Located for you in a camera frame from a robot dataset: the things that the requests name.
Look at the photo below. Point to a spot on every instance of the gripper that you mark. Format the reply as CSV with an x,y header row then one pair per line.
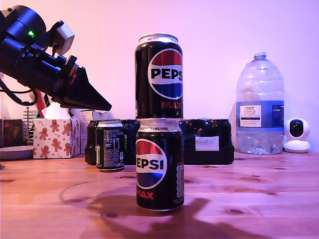
x,y
53,72

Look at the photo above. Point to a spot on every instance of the black Pepsi Max can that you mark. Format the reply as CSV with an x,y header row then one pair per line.
x,y
159,74
159,161
109,147

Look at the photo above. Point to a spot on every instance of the black Pepsi Max multipack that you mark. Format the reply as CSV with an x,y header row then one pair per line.
x,y
199,154

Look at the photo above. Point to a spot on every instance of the small white carton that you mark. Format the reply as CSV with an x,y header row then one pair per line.
x,y
86,117

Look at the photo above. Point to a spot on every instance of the white tissue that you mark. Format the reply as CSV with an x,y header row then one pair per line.
x,y
53,113

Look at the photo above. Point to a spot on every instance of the gingerbread print tissue box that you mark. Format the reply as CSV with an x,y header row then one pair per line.
x,y
57,139

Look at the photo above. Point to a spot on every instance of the dark patterned box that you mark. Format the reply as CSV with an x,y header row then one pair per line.
x,y
12,132

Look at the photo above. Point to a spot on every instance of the grey plate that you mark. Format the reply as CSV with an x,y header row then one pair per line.
x,y
15,153

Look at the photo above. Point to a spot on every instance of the large clear water bottle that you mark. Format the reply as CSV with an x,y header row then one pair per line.
x,y
259,139

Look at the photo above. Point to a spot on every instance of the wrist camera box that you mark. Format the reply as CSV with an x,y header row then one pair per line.
x,y
65,37

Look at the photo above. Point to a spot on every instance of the small white round camera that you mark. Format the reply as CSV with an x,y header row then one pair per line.
x,y
296,147

